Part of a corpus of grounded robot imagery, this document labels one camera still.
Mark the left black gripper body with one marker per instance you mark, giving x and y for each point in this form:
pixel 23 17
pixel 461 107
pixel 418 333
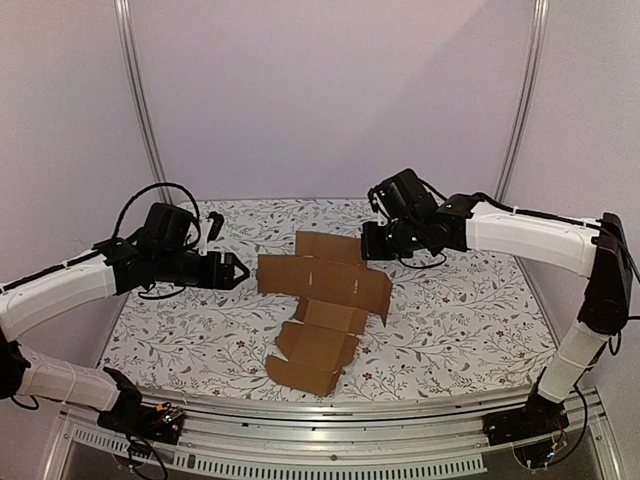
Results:
pixel 208 278

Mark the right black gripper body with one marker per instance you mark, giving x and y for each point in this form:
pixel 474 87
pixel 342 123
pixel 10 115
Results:
pixel 370 241

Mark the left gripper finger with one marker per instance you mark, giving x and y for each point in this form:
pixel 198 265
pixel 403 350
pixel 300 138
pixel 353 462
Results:
pixel 232 262
pixel 244 274

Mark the brown cardboard box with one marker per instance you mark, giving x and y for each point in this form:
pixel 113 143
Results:
pixel 336 293

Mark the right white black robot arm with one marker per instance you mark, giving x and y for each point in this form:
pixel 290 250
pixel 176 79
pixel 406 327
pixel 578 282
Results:
pixel 413 216

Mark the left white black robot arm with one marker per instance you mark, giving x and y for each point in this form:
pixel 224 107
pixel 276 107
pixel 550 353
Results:
pixel 171 247

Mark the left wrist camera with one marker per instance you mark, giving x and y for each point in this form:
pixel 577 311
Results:
pixel 210 228

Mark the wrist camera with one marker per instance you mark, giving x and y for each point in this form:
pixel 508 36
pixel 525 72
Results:
pixel 210 228
pixel 382 216

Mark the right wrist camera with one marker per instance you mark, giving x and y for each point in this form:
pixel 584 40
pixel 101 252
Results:
pixel 382 216

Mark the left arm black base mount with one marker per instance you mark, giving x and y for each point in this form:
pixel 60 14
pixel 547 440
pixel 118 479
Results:
pixel 160 423

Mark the front aluminium rail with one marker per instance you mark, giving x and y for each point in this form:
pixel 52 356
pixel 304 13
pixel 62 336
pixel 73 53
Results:
pixel 438 438

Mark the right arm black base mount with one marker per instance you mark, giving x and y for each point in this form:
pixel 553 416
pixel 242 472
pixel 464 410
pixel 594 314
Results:
pixel 538 416

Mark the left aluminium frame post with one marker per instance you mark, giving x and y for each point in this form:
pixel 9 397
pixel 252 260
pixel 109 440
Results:
pixel 124 23

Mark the aluminium frame post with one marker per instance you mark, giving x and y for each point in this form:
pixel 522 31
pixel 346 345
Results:
pixel 532 65
pixel 124 23

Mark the right aluminium frame post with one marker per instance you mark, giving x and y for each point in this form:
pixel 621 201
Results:
pixel 532 65

